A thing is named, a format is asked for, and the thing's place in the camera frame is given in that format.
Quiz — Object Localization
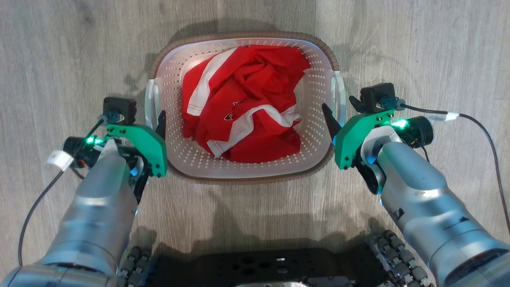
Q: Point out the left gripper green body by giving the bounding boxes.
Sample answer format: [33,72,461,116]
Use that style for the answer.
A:
[105,124,168,178]

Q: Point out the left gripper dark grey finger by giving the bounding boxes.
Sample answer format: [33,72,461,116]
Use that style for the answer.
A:
[155,110,167,141]

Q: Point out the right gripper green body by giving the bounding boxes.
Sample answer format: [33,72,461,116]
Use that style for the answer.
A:
[333,109,397,170]

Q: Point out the white laundry basket brown rim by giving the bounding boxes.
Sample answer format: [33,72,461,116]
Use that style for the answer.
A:
[144,31,347,185]

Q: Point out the red and white garment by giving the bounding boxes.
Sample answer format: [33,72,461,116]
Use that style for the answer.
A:
[181,45,311,163]

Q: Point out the left black roller wheel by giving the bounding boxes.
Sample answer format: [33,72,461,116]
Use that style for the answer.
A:
[119,246,153,287]

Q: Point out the black roller wheel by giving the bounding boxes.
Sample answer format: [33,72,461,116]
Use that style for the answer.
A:
[367,230,435,287]
[119,246,153,287]

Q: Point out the right black roller wheel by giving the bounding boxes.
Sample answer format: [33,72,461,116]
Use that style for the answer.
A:
[367,230,435,287]

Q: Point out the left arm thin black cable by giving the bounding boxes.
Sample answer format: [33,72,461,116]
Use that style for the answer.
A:
[18,116,108,266]

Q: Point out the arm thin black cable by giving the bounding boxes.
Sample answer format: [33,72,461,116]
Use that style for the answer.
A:
[18,116,108,266]
[398,103,510,236]

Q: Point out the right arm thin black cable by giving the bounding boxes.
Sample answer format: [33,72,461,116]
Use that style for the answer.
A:
[398,103,510,236]

